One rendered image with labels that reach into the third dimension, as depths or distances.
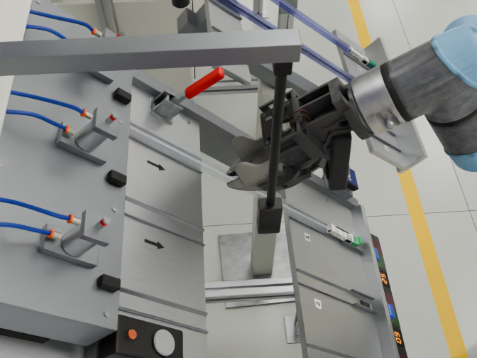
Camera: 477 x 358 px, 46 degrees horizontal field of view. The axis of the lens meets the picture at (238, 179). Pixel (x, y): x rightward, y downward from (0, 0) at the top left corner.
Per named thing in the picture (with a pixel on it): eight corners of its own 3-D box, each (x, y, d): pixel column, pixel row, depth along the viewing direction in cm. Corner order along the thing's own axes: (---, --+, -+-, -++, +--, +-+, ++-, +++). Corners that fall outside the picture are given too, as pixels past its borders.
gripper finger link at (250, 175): (207, 169, 75) (263, 138, 71) (233, 187, 79) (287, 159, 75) (209, 187, 73) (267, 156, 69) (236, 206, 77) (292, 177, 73)
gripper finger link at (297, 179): (253, 166, 76) (308, 137, 72) (260, 172, 77) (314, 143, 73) (258, 194, 73) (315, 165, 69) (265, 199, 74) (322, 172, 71)
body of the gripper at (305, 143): (253, 107, 72) (336, 63, 67) (288, 139, 78) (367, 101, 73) (259, 153, 68) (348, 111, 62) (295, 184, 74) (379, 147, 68)
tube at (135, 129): (353, 240, 97) (359, 237, 96) (355, 247, 96) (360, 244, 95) (106, 114, 67) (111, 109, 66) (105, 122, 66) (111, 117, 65)
